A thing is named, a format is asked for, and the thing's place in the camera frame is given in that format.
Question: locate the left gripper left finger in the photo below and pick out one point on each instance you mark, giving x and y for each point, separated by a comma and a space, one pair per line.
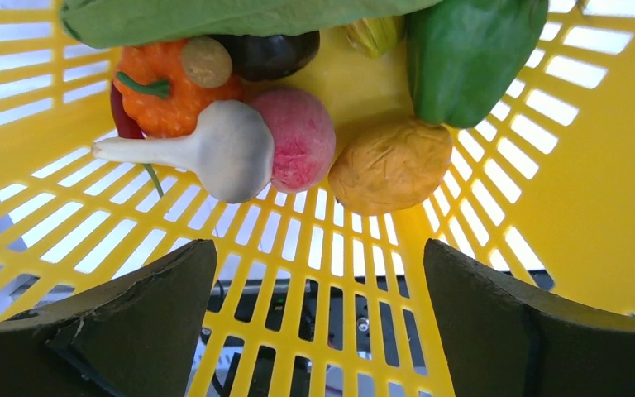
135, 335

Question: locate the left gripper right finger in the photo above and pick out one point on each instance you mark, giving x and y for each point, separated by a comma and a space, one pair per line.
504, 337

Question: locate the yellow plastic basket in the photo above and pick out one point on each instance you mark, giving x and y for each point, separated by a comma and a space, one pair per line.
317, 300

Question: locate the white garlic bulb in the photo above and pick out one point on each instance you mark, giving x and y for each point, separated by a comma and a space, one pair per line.
231, 151

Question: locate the brown potato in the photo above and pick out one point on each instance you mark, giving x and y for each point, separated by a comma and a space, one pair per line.
391, 167

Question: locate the red chili pepper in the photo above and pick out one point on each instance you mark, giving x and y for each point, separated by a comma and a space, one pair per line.
128, 128

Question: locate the pink peach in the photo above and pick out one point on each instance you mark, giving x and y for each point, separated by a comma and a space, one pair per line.
304, 135

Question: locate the orange pumpkin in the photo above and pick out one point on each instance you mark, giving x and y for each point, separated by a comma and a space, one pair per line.
165, 85

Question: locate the green bell pepper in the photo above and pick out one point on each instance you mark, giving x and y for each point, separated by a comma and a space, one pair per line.
463, 55

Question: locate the dark purple eggplant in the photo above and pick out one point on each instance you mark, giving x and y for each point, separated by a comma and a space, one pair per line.
265, 58

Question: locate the large green leaf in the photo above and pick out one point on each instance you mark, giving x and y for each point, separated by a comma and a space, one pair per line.
113, 23

